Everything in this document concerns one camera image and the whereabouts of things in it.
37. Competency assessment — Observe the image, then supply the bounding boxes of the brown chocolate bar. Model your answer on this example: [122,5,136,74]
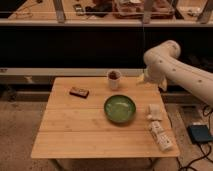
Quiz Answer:
[69,87,89,98]

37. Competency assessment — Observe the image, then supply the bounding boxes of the small white packet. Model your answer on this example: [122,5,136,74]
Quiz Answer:
[147,104,162,121]

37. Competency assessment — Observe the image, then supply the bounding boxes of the white paper cup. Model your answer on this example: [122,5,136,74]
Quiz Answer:
[107,70,121,90]

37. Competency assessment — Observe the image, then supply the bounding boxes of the red tray on shelf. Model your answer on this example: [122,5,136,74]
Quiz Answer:
[112,0,175,18]

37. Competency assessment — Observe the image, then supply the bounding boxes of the white patterned snack package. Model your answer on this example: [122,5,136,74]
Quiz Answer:
[149,121,173,152]

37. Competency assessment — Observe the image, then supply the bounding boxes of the black device on shelf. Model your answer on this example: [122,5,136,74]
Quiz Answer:
[73,4,85,16]

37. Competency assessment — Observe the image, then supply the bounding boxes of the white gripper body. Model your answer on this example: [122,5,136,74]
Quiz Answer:
[144,68,166,85]

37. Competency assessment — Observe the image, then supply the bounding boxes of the blue box on floor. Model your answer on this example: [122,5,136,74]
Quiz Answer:
[187,125,213,144]

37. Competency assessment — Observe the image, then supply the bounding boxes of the black floor cable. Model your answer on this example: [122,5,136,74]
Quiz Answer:
[166,104,213,171]

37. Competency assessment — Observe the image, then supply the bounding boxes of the green bowl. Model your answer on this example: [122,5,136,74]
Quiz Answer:
[104,95,136,124]

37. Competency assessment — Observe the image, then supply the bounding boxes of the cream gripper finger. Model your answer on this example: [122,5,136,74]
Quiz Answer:
[137,74,145,84]
[159,79,167,91]

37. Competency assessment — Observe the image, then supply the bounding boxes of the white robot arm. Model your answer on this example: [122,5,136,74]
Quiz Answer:
[137,40,213,107]

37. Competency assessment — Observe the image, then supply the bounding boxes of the light wooden table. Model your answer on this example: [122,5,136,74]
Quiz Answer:
[30,76,181,171]

